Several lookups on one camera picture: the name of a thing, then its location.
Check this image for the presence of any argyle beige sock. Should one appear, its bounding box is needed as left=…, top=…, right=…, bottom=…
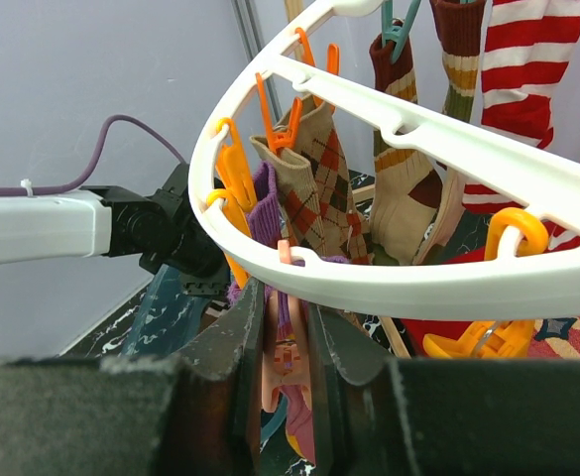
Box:
left=250, top=95, right=374, bottom=265

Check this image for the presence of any purple striped sock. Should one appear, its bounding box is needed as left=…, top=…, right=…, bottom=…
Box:
left=247, top=162, right=282, bottom=249

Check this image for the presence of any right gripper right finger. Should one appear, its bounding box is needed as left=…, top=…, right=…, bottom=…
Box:
left=308, top=304, right=580, bottom=475

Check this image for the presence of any orange clothes peg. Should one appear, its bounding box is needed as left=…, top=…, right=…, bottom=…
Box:
left=261, top=240, right=315, bottom=413
left=422, top=206, right=551, bottom=359

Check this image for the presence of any brown beige striped sock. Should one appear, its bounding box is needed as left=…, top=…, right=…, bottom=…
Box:
left=369, top=1, right=485, bottom=266

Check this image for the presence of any white round sock hanger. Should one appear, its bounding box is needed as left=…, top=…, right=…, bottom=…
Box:
left=188, top=1, right=580, bottom=321

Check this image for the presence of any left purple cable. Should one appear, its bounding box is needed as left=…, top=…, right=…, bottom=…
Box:
left=0, top=114, right=189, bottom=197

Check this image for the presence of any pile of socks in basket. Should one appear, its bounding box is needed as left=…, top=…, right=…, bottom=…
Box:
left=202, top=299, right=230, bottom=321

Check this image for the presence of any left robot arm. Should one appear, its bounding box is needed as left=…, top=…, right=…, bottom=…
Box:
left=0, top=164, right=230, bottom=297

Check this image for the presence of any red cartoon blanket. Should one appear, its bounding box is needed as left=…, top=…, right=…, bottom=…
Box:
left=398, top=242, right=580, bottom=366

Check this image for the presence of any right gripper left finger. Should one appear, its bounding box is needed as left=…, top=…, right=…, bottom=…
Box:
left=0, top=281, right=264, bottom=475

